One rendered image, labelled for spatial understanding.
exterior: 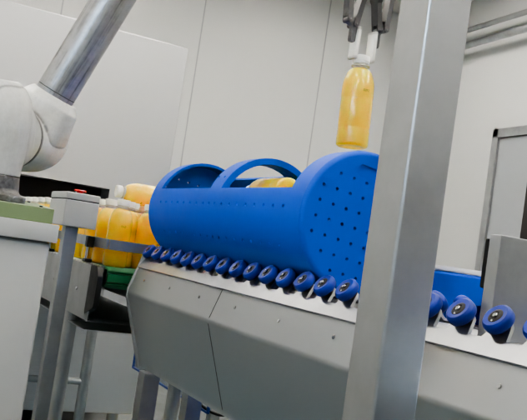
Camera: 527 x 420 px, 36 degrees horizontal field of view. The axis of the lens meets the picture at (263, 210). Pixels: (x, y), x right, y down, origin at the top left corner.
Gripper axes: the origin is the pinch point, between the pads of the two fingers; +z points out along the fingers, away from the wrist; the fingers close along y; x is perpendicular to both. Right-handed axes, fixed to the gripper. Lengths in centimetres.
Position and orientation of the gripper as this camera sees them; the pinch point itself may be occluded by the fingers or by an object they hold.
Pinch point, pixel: (363, 46)
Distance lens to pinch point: 185.0
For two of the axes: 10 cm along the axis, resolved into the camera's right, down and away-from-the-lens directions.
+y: 8.8, 1.5, 4.5
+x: -4.5, -0.2, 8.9
